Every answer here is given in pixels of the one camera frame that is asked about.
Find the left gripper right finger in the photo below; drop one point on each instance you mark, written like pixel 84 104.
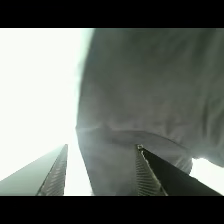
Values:
pixel 166 180

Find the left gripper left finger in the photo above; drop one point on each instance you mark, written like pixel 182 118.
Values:
pixel 40 176

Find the grey T-shirt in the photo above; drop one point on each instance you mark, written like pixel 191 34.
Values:
pixel 146 93

